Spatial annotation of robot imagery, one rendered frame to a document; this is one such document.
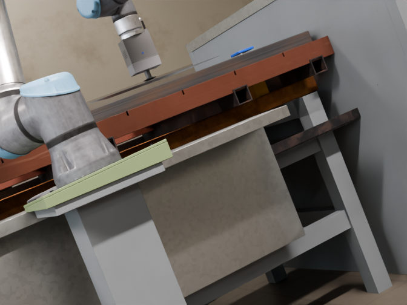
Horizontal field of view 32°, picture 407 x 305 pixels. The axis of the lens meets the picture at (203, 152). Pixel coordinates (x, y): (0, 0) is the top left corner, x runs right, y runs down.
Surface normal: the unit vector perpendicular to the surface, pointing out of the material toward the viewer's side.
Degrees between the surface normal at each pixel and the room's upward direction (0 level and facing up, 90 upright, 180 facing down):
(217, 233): 90
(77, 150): 71
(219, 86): 90
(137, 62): 90
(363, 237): 90
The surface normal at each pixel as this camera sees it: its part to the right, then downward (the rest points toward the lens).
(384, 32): -0.83, 0.36
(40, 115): -0.50, 0.27
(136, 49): 0.32, -0.07
